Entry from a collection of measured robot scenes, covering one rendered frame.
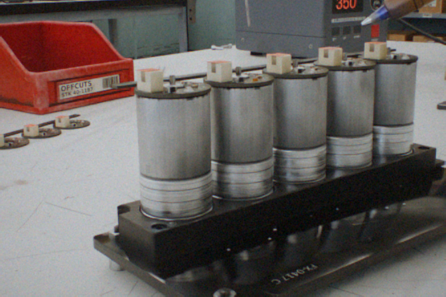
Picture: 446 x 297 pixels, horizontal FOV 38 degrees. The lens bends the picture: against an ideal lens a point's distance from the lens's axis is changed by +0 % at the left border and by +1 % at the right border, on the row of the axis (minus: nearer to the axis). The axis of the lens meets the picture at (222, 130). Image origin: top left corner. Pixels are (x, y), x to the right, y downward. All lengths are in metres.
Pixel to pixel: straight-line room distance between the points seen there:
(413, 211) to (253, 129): 0.07
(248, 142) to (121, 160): 0.15
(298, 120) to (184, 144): 0.05
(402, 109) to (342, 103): 0.03
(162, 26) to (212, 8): 0.52
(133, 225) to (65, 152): 0.17
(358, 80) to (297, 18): 0.48
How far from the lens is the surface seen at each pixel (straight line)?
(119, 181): 0.32
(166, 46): 6.43
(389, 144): 0.28
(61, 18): 3.06
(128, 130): 0.42
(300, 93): 0.23
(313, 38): 0.72
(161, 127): 0.20
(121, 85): 0.22
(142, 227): 0.20
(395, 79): 0.28
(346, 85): 0.25
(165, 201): 0.21
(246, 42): 0.80
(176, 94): 0.20
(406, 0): 0.22
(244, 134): 0.22
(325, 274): 0.20
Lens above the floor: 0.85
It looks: 14 degrees down
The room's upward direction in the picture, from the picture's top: 1 degrees counter-clockwise
